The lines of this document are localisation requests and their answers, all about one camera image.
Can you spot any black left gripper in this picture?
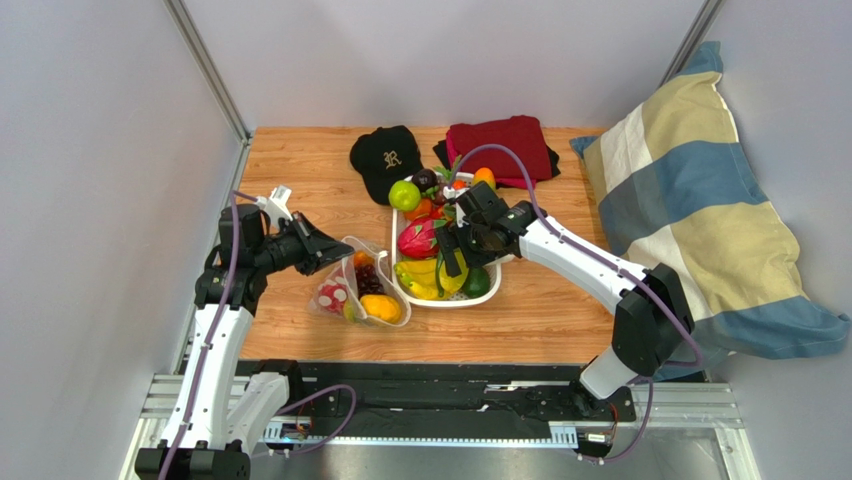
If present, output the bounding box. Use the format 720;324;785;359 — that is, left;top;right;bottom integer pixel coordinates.
252;212;353;277

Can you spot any orange red mango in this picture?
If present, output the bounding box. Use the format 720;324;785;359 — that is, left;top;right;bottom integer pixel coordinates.
353;250;374;269

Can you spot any dark purple grape bunch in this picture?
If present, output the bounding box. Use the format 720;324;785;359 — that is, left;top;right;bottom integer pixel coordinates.
355;265;386;298

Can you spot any clear dotted zip bag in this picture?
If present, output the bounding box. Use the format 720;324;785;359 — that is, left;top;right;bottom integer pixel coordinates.
308;236;411;328

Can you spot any yellow orange mango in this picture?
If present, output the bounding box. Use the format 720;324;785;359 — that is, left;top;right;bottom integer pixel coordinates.
360;294;403;324

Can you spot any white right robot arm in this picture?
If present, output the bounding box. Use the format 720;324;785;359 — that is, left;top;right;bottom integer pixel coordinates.
436;183;703;400

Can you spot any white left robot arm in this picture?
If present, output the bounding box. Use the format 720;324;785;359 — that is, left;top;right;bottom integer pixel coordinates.
134;203;354;479

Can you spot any pink dragon fruit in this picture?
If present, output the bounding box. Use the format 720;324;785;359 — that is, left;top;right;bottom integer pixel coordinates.
397;218;445;260

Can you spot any yellow banana bunch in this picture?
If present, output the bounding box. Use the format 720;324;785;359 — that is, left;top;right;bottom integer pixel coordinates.
393;259;449;301

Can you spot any yellow green star fruit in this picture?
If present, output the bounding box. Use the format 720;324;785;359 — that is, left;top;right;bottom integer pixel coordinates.
438;249;469;300

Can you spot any white perforated fruit basket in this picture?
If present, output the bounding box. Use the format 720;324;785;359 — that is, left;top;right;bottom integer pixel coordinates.
391;167;502;309

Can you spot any green orange mango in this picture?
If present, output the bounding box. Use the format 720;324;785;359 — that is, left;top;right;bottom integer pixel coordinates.
461;267;491;299

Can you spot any green apple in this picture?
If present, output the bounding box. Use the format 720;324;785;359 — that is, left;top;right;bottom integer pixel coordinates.
388;180;422;212

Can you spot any dark purple mangosteen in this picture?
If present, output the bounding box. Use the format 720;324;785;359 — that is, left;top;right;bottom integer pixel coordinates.
410;169;438;193

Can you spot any papaya orange green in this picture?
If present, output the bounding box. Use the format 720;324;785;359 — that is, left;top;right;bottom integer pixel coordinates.
471;167;497;191

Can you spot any black baseball cap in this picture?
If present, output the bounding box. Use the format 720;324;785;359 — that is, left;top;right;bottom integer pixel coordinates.
349;125;423;206

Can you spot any dark red folded cloth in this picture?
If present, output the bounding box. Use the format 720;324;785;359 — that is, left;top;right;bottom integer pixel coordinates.
432;115;561;189

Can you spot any blue yellow checked pillow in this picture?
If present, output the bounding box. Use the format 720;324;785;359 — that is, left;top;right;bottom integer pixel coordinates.
571;41;851;379

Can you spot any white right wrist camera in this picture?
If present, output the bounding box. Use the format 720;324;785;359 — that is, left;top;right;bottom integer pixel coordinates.
441;186;470;203

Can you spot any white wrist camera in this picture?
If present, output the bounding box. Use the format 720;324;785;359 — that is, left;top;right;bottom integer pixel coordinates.
441;186;470;203
255;185;292;230

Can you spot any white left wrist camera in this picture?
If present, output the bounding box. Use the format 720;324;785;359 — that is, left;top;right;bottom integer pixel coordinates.
255;185;292;230

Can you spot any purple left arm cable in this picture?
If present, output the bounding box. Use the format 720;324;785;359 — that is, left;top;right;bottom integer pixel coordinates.
156;190;357;480

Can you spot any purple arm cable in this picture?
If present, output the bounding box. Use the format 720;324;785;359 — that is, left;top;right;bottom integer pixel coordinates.
448;143;707;465
156;190;357;480

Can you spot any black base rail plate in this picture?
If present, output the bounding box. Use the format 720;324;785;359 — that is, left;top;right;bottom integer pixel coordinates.
284;361;640;441

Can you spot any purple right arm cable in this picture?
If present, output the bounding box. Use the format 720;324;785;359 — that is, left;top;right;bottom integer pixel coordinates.
448;143;707;465

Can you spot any aluminium frame post left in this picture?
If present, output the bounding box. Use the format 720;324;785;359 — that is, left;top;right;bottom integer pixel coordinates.
164;0;252;145

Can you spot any aluminium frame post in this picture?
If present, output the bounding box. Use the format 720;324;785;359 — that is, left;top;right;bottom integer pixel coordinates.
659;0;726;86
164;0;252;145

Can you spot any aluminium frame post right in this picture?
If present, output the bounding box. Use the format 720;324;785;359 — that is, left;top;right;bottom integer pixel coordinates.
659;0;726;86

